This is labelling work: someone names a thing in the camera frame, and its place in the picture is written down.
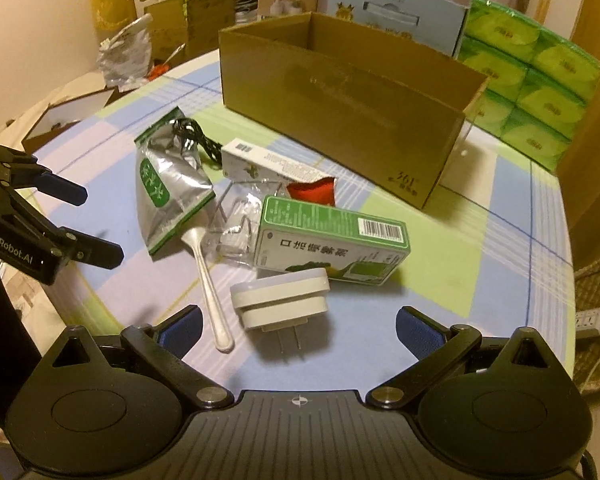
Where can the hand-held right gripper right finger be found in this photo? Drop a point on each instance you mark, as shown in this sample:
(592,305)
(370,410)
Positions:
(419,329)

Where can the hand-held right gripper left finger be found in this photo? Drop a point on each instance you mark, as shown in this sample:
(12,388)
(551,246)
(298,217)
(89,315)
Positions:
(182,326)

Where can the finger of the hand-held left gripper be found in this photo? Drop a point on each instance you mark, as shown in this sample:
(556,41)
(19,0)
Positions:
(97,254)
(62,189)

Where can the white plastic spoon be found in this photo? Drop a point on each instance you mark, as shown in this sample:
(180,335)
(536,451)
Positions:
(210,290)

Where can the silver foil tea bag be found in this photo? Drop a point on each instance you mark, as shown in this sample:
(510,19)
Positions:
(170,195)

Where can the white power adapter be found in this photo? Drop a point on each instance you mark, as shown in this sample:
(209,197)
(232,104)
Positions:
(280,300)

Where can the clear plastic packaging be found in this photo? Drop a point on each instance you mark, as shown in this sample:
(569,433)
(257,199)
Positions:
(235,230)

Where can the green medicine box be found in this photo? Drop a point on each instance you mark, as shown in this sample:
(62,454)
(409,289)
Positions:
(310,250)

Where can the red packet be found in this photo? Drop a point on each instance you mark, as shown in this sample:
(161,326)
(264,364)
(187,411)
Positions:
(312,191)

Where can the white slim carton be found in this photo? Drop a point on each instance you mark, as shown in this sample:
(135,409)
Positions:
(260,160)

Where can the brown cardboard box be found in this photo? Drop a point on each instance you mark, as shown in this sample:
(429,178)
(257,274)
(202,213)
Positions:
(330,125)

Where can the desktop with checked tablecloth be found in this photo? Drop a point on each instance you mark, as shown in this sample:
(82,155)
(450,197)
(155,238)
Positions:
(480,260)

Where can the brown box with white inside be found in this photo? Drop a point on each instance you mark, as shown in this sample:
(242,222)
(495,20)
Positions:
(65,115)

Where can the crumpled silver foil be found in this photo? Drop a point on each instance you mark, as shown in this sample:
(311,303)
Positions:
(127,52)

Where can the orange object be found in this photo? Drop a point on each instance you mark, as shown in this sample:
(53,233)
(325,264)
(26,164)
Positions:
(160,66)

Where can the white power strip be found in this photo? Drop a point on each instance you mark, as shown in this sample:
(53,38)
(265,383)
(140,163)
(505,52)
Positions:
(590,324)

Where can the brown cardboard carton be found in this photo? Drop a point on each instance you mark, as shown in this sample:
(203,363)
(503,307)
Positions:
(210,25)

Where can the stack of green tissue packs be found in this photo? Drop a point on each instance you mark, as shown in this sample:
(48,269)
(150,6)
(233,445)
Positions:
(530,60)

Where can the light blue gift box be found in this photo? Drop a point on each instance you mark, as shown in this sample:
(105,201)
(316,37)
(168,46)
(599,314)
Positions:
(405,15)

